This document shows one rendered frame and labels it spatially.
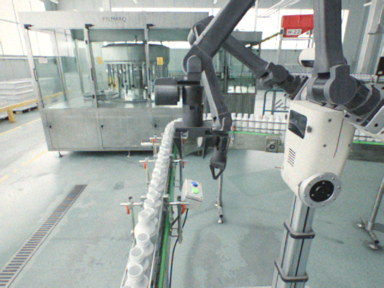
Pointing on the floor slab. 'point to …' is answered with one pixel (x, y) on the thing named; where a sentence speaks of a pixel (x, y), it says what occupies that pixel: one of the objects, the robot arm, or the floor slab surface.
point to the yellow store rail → (15, 108)
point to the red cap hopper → (307, 23)
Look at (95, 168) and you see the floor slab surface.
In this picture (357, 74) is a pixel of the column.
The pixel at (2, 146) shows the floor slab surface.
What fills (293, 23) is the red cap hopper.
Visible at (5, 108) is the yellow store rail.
